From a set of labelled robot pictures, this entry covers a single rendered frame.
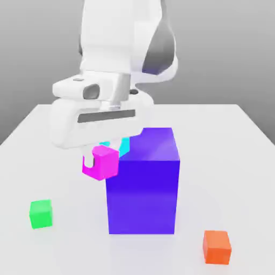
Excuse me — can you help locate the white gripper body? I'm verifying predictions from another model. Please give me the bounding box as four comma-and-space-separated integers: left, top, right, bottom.
49, 89, 155, 150

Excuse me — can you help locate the small magenta cube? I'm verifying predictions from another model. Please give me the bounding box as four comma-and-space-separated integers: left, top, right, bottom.
82, 145, 120, 182

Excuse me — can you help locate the small cyan cube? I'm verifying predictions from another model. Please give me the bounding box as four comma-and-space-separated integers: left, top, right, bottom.
99, 136, 131, 159

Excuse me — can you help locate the small green cube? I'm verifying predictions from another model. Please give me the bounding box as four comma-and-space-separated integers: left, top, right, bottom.
28, 199, 53, 230

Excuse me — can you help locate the small orange cube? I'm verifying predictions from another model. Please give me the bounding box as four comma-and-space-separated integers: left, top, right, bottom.
202, 230, 233, 265

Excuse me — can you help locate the large purple box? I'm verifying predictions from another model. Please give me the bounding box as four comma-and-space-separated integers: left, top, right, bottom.
105, 127, 180, 235

